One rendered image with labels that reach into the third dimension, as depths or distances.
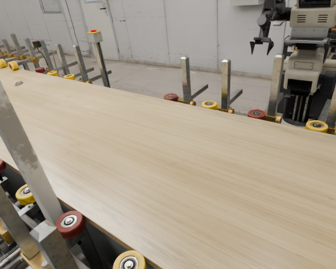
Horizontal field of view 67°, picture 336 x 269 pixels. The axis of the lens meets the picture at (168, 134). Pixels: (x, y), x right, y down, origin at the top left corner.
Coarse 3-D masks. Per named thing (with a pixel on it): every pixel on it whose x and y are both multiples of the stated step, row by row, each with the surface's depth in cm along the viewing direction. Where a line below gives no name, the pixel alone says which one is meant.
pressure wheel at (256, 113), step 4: (248, 112) 119; (252, 112) 119; (256, 112) 117; (260, 112) 118; (264, 112) 117; (248, 116) 118; (252, 116) 115; (256, 116) 115; (260, 116) 114; (264, 116) 115
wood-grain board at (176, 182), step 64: (64, 128) 127; (128, 128) 120; (192, 128) 113; (256, 128) 108; (64, 192) 87; (128, 192) 83; (192, 192) 80; (256, 192) 77; (320, 192) 75; (192, 256) 62; (256, 256) 60; (320, 256) 59
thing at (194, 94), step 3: (204, 84) 175; (207, 84) 175; (201, 87) 171; (204, 87) 172; (207, 87) 176; (195, 90) 168; (198, 90) 167; (201, 90) 170; (204, 90) 173; (192, 93) 164; (195, 93) 164; (198, 93) 168; (192, 96) 162; (195, 96) 165
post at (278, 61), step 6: (282, 54) 109; (276, 60) 110; (282, 60) 109; (276, 66) 111; (282, 66) 112; (276, 72) 112; (276, 78) 114; (276, 84) 115; (270, 90) 118; (276, 90) 116; (270, 96) 119; (276, 96) 118; (270, 102) 121; (276, 102) 120; (270, 108) 122; (276, 108) 123; (270, 114) 124
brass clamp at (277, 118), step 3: (264, 111) 129; (267, 111) 129; (276, 114) 125; (267, 117) 125; (270, 117) 124; (273, 117) 123; (276, 117) 123; (279, 117) 123; (267, 120) 126; (270, 120) 125; (273, 120) 124; (276, 120) 123; (279, 120) 122; (279, 123) 124
